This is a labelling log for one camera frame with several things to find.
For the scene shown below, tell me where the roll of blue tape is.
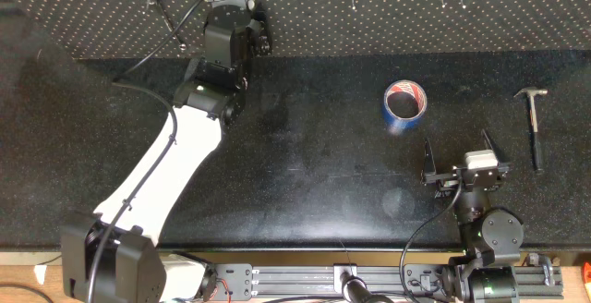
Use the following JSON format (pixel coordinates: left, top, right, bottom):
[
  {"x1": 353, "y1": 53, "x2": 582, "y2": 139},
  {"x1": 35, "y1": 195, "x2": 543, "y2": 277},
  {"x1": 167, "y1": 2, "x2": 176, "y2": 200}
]
[{"x1": 382, "y1": 79, "x2": 428, "y2": 134}]

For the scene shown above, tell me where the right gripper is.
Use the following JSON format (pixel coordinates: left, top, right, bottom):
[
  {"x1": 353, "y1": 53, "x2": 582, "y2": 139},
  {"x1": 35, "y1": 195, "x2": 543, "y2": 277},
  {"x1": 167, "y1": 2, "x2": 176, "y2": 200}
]
[{"x1": 420, "y1": 128, "x2": 513, "y2": 200}]

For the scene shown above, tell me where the black cable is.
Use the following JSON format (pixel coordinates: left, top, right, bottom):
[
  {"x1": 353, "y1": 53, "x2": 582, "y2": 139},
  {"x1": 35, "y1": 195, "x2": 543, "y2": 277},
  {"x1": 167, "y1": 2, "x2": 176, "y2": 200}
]
[
  {"x1": 399, "y1": 178, "x2": 464, "y2": 300},
  {"x1": 85, "y1": 0, "x2": 209, "y2": 303}
]

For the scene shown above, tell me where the mounting rail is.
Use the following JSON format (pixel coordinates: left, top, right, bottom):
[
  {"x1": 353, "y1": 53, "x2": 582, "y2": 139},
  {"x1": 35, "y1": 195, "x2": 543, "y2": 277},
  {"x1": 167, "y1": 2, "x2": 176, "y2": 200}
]
[{"x1": 202, "y1": 251, "x2": 565, "y2": 303}]

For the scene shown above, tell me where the wrench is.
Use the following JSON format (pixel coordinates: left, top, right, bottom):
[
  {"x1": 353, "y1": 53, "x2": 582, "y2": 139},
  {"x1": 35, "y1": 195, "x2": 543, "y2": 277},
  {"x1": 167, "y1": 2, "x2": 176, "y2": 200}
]
[{"x1": 153, "y1": 0, "x2": 187, "y2": 53}]

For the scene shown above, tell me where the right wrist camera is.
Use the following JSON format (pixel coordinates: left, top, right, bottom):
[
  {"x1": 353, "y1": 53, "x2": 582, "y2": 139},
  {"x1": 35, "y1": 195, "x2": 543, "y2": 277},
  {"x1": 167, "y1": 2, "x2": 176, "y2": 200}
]
[{"x1": 462, "y1": 149, "x2": 501, "y2": 189}]

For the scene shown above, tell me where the hammer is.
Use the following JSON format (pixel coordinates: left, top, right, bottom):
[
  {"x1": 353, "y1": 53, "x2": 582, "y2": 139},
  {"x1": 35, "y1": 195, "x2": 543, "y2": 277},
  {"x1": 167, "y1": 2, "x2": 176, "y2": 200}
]
[{"x1": 513, "y1": 86, "x2": 549, "y2": 176}]

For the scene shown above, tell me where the black pegboard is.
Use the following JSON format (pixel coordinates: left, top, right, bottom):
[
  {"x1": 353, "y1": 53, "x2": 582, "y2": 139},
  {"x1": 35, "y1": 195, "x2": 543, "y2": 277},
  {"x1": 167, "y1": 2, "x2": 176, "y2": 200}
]
[{"x1": 0, "y1": 0, "x2": 591, "y2": 60}]

